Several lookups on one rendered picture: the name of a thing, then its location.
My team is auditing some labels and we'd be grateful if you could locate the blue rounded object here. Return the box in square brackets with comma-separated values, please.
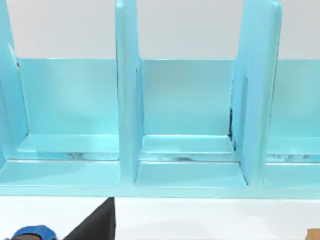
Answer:
[10, 224, 58, 240]

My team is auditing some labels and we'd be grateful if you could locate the light blue rack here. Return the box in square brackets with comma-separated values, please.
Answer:
[0, 0, 320, 200]

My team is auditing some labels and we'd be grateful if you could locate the brown object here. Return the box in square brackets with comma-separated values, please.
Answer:
[305, 228, 320, 240]

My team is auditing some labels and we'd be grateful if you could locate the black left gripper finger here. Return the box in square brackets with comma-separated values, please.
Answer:
[62, 196, 116, 240]

